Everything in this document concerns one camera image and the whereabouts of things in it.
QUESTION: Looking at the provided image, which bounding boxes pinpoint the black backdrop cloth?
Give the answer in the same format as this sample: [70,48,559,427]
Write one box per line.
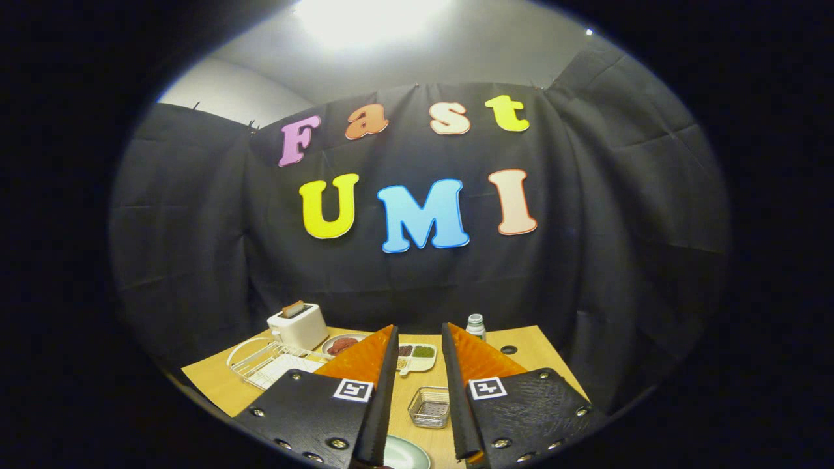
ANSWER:
[109,36,730,418]

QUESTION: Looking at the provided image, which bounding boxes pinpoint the metal wire basket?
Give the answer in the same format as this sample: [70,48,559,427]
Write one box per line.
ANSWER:
[407,386,450,429]

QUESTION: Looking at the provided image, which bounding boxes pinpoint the ceiling light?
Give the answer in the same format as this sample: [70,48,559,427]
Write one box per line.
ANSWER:
[293,0,450,50]

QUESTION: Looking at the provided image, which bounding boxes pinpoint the white compartment dish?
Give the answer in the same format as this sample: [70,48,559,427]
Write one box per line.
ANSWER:
[396,343,438,377]

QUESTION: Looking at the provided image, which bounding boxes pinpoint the beige round plate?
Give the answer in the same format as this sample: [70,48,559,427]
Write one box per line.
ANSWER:
[321,333,369,357]

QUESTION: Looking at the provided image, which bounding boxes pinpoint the pale green plate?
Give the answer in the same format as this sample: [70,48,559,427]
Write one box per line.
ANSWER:
[383,435,432,469]

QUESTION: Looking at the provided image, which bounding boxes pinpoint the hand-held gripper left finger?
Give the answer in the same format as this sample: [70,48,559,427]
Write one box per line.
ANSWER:
[233,324,399,468]

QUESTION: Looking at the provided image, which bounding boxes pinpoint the white wire dish rack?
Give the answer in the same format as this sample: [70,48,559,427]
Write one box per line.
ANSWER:
[226,337,334,391]

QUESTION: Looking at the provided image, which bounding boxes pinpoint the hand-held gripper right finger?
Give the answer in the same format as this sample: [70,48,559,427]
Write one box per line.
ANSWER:
[442,322,607,468]

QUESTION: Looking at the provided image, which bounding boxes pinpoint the white toaster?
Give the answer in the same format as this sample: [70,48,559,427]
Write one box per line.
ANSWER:
[267,303,330,351]

